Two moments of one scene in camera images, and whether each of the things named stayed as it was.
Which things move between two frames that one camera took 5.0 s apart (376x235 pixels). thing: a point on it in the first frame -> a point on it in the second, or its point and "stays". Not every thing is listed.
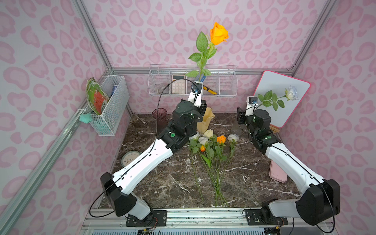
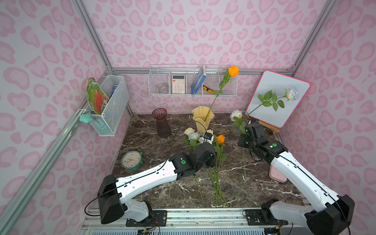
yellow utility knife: (209, 90) stays
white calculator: (178, 86) stays
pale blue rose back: (291, 94) stays
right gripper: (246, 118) -> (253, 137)
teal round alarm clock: (128, 156) stays
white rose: (233, 138) -> (239, 120)
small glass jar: (162, 89) stays
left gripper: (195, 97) -> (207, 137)
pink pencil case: (276, 173) stays
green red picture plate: (96, 95) stays
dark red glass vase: (162, 113) stays
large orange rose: (219, 33) -> (233, 71)
